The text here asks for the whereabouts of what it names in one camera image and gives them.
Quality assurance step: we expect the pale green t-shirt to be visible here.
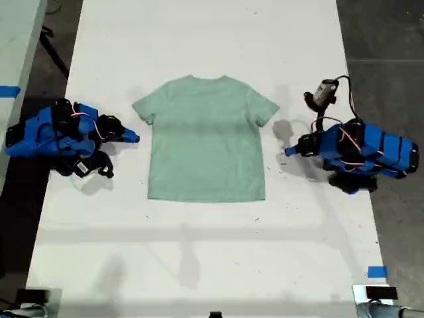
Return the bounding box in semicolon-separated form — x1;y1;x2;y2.
131;74;281;203

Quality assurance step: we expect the black stand leg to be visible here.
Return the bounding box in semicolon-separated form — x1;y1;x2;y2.
38;28;70;80

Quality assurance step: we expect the pale side table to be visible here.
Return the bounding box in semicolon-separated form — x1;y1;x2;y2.
0;0;49;196

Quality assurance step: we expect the white plate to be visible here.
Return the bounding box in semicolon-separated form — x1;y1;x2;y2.
352;284;395;306

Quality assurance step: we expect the small black box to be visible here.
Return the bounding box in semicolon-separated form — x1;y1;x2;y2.
15;288;50;303
365;286;398;301

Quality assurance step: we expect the black camera mount stalk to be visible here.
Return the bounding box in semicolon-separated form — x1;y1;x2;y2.
303;92;327;133
89;152;115;180

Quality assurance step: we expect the black camera box white label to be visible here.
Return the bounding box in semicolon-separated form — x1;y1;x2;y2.
71;158;93;179

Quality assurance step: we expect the black and grey camera box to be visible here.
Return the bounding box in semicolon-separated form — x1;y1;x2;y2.
313;78;339;105

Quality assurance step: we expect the black camera cable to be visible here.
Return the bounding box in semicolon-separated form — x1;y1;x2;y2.
334;75;360;121

